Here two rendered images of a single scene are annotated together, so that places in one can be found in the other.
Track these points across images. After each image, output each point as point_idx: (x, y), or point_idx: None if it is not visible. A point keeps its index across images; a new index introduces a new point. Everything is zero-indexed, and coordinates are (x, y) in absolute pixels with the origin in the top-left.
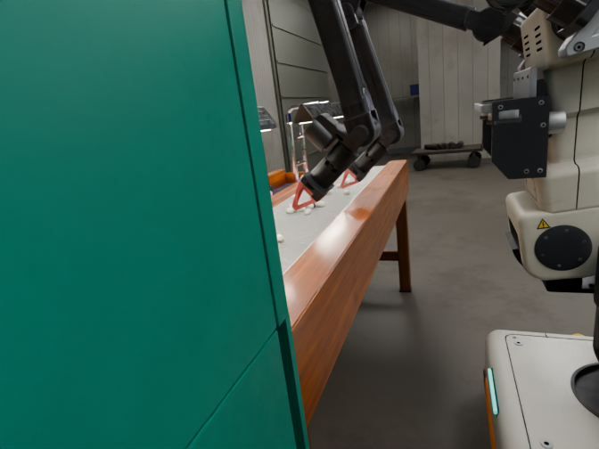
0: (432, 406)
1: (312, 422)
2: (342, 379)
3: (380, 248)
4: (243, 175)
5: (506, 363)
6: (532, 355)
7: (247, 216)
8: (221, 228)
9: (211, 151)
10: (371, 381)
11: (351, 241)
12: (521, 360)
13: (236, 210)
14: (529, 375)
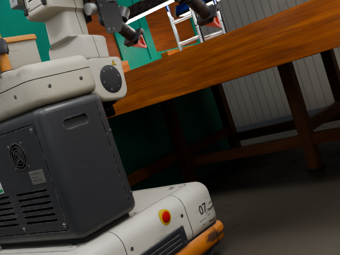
0: (228, 230)
1: (242, 198)
2: (282, 197)
3: (202, 81)
4: (45, 50)
5: (158, 187)
6: (155, 193)
7: (47, 57)
8: (42, 59)
9: (39, 47)
10: (272, 206)
11: (134, 69)
12: (155, 190)
13: (45, 56)
14: (140, 193)
